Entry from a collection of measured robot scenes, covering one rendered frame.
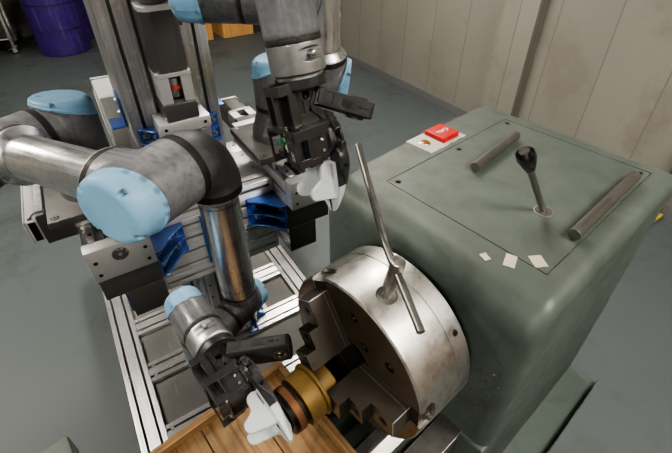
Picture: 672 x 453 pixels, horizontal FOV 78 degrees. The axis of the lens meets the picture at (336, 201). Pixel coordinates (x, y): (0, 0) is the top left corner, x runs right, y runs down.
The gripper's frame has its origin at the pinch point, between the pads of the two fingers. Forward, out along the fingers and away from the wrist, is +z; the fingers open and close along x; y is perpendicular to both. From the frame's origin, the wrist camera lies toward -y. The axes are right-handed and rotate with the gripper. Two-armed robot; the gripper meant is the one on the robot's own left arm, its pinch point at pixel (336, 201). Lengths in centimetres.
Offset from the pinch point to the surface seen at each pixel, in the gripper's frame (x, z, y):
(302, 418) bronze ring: 6.7, 27.3, 18.2
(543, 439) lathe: 16, 87, -42
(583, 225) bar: 23.8, 13.0, -33.3
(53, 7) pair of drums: -603, -81, -62
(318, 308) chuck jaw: 0.7, 16.1, 7.9
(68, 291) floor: -197, 87, 46
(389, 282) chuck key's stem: 11.7, 9.6, 1.5
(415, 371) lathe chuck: 17.3, 21.4, 3.9
